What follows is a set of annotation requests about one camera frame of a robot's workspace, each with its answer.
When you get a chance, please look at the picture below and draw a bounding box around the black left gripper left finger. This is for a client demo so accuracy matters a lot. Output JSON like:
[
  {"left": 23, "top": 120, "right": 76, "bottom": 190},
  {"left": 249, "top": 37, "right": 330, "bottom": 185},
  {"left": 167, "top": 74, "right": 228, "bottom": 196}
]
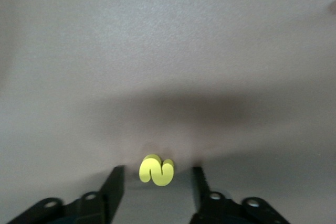
[{"left": 67, "top": 165, "right": 125, "bottom": 224}]

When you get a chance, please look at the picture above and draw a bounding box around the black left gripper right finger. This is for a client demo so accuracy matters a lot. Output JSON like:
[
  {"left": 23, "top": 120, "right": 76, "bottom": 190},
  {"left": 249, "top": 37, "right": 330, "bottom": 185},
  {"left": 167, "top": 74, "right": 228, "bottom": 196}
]
[{"left": 190, "top": 166, "right": 245, "bottom": 224}]

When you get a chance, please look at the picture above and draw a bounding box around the yellow foam number 2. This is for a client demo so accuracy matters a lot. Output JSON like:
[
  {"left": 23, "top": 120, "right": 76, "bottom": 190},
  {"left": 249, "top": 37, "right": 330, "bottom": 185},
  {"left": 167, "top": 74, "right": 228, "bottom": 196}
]
[{"left": 138, "top": 154, "right": 175, "bottom": 187}]

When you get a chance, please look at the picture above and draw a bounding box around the brown table cover sheet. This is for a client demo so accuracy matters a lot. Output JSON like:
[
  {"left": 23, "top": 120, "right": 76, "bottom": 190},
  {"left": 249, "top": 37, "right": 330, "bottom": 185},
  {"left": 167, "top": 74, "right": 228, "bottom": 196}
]
[{"left": 0, "top": 0, "right": 336, "bottom": 224}]

